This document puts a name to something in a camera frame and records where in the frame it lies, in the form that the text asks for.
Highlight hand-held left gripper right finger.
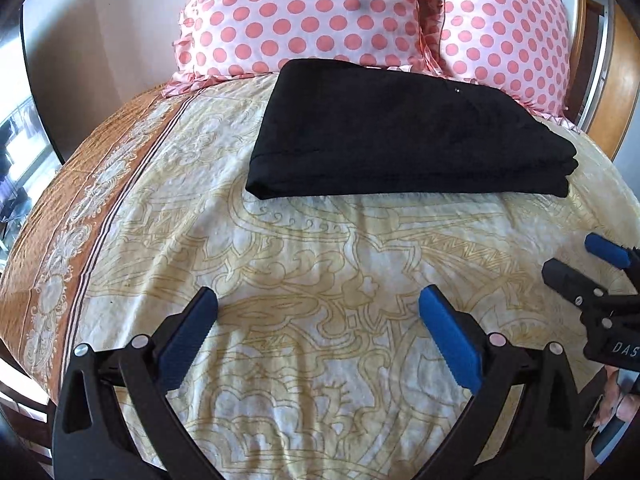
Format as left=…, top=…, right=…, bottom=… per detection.
left=415, top=285, right=601, bottom=480

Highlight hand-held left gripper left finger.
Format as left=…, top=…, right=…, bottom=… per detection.
left=51, top=287, right=223, bottom=480

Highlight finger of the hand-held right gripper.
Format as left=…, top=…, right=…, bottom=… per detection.
left=542, top=258, right=640, bottom=317
left=585, top=233, right=640, bottom=272

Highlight black pants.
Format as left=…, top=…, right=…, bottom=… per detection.
left=245, top=58, right=581, bottom=200

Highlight person's right hand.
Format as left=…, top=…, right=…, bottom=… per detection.
left=595, top=367, right=640, bottom=432

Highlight cream and orange patterned bedsheet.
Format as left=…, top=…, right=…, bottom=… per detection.
left=0, top=72, right=640, bottom=480

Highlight dark wooden chair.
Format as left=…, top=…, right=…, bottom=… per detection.
left=0, top=345, right=56, bottom=463

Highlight wooden wardrobe door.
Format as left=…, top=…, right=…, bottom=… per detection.
left=575, top=0, right=640, bottom=161

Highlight pink polka dot pillow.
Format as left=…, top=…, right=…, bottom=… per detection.
left=435, top=0, right=582, bottom=132
left=169, top=0, right=446, bottom=97

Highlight flat screen television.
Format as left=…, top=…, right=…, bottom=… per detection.
left=0, top=5, right=67, bottom=226

